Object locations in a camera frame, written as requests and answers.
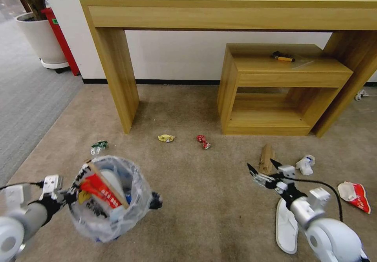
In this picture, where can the red metal stand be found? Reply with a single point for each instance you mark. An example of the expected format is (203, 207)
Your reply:
(63, 47)

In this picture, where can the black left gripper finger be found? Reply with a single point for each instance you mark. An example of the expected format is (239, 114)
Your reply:
(77, 192)

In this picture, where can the crumpled yellow wrapper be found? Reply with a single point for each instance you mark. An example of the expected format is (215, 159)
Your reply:
(165, 138)

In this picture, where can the red snack package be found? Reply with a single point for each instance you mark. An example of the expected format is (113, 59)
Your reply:
(101, 194)

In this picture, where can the crushed clear green bottle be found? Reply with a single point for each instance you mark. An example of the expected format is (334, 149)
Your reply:
(99, 147)

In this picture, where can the white plant pot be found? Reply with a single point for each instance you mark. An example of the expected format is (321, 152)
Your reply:
(44, 41)

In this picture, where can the white power strip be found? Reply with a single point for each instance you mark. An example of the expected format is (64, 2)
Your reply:
(363, 94)

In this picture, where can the small wooden cabinet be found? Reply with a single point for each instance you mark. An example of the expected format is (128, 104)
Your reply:
(265, 76)

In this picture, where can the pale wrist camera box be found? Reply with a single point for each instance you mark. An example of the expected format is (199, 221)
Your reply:
(287, 172)

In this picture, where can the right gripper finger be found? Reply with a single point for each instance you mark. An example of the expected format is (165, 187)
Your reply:
(260, 179)
(276, 167)

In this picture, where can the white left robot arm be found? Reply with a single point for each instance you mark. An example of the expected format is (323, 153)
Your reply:
(17, 220)

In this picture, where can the black baseboard strip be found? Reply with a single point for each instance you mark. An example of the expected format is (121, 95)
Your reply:
(147, 82)

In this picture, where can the black and yellow tool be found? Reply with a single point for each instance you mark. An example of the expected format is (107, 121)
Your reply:
(282, 56)

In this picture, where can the large wooden desk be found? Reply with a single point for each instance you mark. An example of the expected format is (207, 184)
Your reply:
(206, 11)

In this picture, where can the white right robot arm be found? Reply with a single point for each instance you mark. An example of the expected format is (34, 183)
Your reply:
(330, 235)

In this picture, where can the crushed red can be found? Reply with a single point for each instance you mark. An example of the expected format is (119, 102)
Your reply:
(203, 141)

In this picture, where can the small wooden block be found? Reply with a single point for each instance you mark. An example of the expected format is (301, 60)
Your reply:
(266, 159)

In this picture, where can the trash bin with clear bag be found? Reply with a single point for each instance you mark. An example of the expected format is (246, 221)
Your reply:
(132, 191)

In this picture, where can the white slipper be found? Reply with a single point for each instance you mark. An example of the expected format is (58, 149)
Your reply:
(285, 229)

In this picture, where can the red and white package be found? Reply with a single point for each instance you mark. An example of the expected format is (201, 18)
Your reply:
(355, 195)

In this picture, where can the clear plastic sheet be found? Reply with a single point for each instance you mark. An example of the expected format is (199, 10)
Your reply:
(303, 63)

